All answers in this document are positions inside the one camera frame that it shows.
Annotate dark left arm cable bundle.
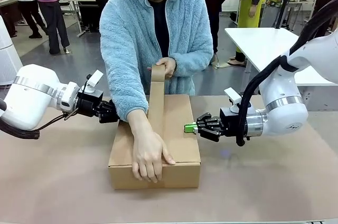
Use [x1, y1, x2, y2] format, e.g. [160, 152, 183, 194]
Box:
[0, 98, 79, 140]

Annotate grey metal-frame table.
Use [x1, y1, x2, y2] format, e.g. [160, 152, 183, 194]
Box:
[59, 0, 97, 37]

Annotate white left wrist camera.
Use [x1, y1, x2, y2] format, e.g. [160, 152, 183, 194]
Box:
[86, 70, 105, 94]

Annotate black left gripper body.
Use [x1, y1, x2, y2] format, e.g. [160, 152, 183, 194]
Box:
[77, 89, 104, 117]

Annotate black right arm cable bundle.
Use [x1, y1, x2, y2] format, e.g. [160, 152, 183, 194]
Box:
[236, 3, 338, 147]

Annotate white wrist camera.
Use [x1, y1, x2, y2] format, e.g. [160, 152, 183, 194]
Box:
[86, 70, 105, 94]
[223, 88, 243, 108]

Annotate brown packing tape roll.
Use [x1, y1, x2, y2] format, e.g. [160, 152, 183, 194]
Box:
[146, 64, 167, 143]

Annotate white ribbed appliance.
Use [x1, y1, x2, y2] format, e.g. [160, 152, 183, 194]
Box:
[0, 14, 24, 87]

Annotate person's left hand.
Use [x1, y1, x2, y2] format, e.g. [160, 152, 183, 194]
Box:
[155, 57, 177, 80]

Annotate brown cardboard shipping box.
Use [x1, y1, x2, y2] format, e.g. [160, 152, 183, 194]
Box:
[107, 94, 202, 190]

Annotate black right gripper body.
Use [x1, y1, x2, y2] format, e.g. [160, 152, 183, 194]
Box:
[219, 106, 248, 137]

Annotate person in yellow apron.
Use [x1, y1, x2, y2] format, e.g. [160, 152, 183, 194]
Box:
[227, 0, 273, 68]

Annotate black stand pole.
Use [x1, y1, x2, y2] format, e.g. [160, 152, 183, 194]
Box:
[274, 0, 295, 31]

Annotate person in blue fleece jacket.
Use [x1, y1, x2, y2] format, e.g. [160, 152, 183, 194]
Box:
[99, 0, 214, 123]

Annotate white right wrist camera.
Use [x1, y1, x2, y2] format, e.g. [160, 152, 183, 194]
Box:
[223, 88, 243, 108]

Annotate large white table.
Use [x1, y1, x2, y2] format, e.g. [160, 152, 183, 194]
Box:
[224, 27, 338, 95]

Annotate person's left forearm blue sleeve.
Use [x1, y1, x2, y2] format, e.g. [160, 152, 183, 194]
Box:
[168, 46, 214, 78]

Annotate person's right hand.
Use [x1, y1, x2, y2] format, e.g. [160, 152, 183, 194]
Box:
[131, 130, 177, 184]

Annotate person's right forearm blue sleeve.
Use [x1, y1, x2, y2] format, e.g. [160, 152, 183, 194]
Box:
[107, 70, 159, 142]

